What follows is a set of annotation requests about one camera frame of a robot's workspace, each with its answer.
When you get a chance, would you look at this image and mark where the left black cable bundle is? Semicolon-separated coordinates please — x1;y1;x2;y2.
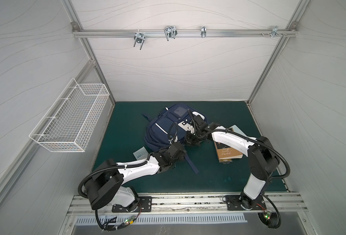
95;202;143;232

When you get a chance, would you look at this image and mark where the small metal hook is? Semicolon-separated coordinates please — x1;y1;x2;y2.
201;26;207;38

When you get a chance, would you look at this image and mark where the navy blue backpack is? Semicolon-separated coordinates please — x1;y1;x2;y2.
143;103;208;174

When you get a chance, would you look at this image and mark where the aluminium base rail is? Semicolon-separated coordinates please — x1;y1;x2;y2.
67;192;308;216

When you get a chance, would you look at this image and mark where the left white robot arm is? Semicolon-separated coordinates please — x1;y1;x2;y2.
78;143;187;212

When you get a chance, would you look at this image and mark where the white wire basket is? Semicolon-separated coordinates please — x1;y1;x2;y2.
29;78;109;153

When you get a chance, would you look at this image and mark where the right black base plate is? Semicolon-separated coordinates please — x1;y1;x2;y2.
222;194;267;211

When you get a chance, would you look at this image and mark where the right black cable coil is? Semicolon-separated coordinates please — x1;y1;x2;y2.
257;193;282;229

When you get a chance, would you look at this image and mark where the light green pencil case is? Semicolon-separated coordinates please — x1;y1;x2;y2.
230;125;247;137

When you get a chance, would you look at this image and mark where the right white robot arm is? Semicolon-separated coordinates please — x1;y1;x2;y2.
183;116;290;201

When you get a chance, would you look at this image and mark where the aluminium cross bar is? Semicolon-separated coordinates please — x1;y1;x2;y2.
73;28;299;38

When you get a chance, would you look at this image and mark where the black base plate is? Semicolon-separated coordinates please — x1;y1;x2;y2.
222;194;267;211
112;196;152;213

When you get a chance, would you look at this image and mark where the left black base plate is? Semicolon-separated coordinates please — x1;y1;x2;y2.
112;196;152;213

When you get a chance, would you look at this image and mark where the brown kraft book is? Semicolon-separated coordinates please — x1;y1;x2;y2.
214;142;243;164

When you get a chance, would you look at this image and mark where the metal bracket with screws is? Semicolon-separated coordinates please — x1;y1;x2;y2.
261;26;287;38

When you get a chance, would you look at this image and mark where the light green calculator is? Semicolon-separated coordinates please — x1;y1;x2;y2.
133;146;149;161

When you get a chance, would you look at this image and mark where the metal double hook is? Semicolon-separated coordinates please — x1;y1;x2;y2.
164;25;177;41

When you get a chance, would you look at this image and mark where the white slotted cable duct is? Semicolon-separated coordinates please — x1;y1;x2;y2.
75;213;248;226

